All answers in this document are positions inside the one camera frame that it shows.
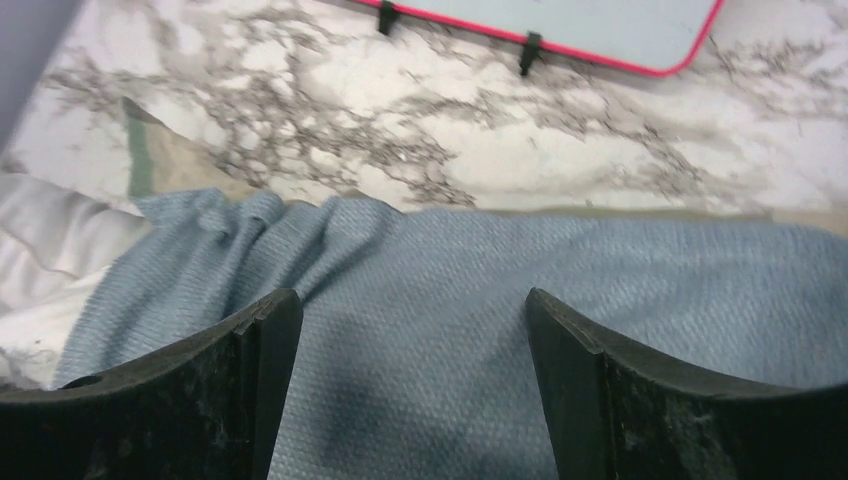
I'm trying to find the blue pillowcase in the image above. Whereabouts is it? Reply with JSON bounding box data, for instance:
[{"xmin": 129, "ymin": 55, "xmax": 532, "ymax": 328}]
[{"xmin": 54, "ymin": 190, "xmax": 847, "ymax": 479}]

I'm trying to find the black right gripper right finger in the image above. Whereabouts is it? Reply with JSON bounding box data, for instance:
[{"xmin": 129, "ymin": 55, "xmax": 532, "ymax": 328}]
[{"xmin": 525, "ymin": 289, "xmax": 847, "ymax": 479}]

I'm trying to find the red framed whiteboard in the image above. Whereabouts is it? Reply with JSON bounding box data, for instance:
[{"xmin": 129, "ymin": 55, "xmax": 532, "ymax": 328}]
[{"xmin": 371, "ymin": 0, "xmax": 723, "ymax": 77}]

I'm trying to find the white pillow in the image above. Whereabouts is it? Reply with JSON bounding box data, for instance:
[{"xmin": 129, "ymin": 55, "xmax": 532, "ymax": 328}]
[{"xmin": 1, "ymin": 173, "xmax": 150, "ymax": 390}]

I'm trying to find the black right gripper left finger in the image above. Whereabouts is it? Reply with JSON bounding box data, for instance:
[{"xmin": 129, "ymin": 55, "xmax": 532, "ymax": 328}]
[{"xmin": 1, "ymin": 289, "xmax": 303, "ymax": 479}]

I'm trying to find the patchwork green beige pillowcase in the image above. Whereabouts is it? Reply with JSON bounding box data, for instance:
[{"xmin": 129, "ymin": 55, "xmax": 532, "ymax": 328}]
[{"xmin": 122, "ymin": 97, "xmax": 847, "ymax": 238}]

